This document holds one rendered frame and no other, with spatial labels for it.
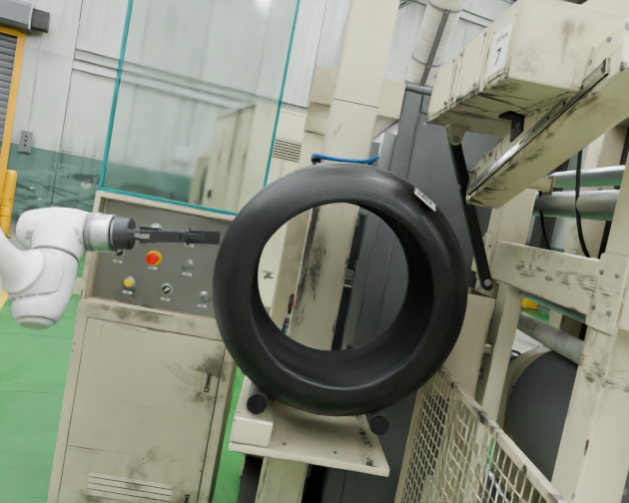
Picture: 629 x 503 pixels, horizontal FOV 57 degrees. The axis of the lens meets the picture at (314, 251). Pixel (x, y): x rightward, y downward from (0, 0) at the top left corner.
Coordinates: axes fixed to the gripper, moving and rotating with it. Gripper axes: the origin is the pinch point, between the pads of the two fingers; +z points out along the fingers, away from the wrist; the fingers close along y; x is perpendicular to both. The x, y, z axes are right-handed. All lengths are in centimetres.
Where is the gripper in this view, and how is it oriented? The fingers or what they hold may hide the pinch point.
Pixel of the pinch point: (205, 237)
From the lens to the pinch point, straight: 136.5
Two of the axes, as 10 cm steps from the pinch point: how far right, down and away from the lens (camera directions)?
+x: -0.5, 9.9, 0.9
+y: -0.4, -0.9, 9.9
